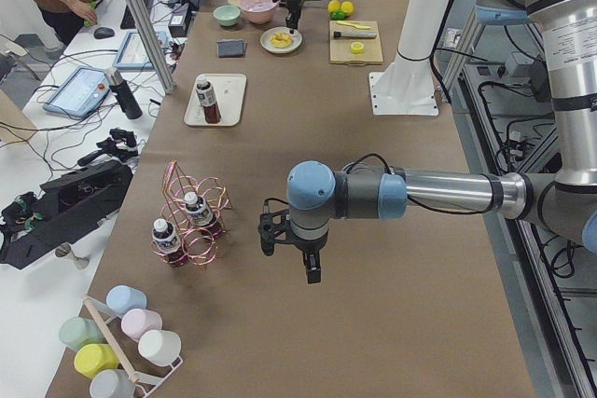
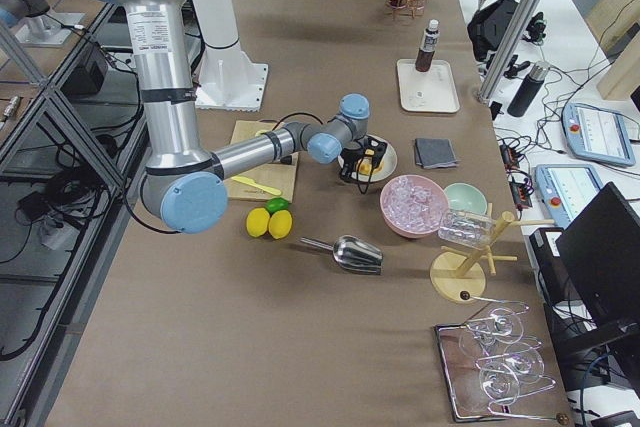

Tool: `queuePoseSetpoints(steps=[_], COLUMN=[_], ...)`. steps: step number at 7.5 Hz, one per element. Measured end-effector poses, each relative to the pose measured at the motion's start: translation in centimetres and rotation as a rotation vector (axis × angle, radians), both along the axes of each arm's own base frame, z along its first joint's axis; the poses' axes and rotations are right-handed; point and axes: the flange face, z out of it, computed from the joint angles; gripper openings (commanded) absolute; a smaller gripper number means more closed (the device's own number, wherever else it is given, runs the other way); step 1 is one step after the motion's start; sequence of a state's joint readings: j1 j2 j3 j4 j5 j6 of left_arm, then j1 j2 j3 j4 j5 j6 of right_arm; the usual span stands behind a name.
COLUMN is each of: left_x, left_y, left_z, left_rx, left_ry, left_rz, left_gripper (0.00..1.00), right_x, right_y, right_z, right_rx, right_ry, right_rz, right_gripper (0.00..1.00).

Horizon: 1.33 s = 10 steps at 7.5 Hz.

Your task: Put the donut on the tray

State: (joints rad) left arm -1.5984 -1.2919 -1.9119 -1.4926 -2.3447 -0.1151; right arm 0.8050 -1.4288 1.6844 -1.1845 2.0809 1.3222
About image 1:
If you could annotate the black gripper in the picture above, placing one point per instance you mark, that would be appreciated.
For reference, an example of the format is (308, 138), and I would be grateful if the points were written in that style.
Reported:
(293, 4)
(305, 247)

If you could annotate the glazed donut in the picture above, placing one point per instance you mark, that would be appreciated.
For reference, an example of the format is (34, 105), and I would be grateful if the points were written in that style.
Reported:
(281, 40)

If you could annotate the white round plate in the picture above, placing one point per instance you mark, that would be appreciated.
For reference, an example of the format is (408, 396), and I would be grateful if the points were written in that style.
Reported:
(266, 44)

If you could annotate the dark tea bottle on tray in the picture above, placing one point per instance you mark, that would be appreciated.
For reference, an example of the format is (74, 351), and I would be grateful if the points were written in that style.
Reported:
(207, 99)

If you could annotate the pink bowl of ice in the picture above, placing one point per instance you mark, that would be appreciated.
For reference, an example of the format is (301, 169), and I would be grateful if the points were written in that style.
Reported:
(258, 11)

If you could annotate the steel muddler rod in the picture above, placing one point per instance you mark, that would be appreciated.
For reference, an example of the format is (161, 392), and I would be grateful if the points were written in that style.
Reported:
(351, 35)

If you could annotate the green lime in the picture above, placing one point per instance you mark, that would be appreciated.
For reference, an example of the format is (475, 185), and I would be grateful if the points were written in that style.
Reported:
(337, 15)

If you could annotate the yellow lemon one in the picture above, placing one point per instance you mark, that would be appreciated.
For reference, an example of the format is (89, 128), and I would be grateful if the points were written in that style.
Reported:
(333, 6)

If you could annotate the yellow plastic knife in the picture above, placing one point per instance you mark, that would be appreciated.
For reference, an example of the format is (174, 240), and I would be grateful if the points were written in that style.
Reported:
(357, 26)

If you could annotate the yellow lemon two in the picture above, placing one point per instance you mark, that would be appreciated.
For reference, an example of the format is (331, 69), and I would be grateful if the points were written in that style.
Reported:
(347, 8)

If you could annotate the mint green bowl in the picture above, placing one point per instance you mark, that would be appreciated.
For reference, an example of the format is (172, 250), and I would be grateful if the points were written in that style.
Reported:
(227, 15)

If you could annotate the grey folded cloth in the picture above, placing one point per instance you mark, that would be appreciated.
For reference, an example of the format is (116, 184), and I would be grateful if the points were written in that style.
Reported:
(231, 48)

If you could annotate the wooden cutting board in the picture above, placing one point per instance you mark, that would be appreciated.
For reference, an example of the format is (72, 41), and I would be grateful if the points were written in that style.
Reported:
(339, 49)

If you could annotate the half lemon slice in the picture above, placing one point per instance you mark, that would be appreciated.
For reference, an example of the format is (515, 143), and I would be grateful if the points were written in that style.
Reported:
(357, 47)

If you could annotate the bottle in rack upper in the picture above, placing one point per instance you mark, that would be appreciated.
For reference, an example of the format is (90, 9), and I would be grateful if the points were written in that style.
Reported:
(201, 215)

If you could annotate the bottle in rack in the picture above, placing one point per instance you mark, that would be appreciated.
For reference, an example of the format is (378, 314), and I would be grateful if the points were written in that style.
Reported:
(168, 244)
(201, 215)

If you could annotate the bottle in rack lower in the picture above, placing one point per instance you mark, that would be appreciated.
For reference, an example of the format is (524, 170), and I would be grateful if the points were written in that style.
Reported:
(168, 244)

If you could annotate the teach pendant far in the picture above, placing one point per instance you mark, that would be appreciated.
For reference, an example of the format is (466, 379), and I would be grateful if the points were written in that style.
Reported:
(131, 55)

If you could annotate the teach pendant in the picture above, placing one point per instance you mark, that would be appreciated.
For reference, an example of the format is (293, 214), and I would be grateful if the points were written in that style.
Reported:
(80, 94)
(131, 55)

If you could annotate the white cup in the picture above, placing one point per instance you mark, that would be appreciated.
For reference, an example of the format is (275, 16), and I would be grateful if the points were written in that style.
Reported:
(160, 347)

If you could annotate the black thermos bottle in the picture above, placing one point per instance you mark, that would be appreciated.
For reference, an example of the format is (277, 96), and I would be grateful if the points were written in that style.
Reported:
(122, 91)

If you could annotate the pink cup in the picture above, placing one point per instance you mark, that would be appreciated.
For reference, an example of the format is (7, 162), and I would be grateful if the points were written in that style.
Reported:
(137, 322)

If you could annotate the black computer mouse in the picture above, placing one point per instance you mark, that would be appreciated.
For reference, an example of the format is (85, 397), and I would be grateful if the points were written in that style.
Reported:
(103, 33)

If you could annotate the blue cup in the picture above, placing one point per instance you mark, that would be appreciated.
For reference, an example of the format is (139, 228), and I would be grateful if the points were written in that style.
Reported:
(123, 298)

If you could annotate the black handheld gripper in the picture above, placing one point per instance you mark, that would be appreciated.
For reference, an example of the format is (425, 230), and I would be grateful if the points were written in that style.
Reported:
(121, 144)

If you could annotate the teach pendant near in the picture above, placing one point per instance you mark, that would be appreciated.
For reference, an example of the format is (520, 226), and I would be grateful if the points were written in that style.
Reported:
(80, 94)

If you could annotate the white cup rack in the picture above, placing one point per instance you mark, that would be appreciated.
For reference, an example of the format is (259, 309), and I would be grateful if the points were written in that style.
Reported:
(146, 383)

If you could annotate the grey cup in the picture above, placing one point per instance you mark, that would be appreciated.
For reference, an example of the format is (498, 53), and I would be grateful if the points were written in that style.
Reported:
(112, 383)

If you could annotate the yellow cup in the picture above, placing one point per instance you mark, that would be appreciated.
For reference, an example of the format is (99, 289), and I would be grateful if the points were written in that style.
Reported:
(94, 358)

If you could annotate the copper wire bottle rack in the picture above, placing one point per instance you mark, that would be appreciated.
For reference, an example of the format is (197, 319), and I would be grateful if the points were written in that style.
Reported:
(201, 249)

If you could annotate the white camera pillar base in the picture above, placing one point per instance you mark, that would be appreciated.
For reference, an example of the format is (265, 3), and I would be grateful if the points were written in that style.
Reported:
(407, 87)

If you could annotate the aluminium frame post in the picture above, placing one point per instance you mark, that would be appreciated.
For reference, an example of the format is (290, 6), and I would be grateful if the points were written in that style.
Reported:
(147, 33)

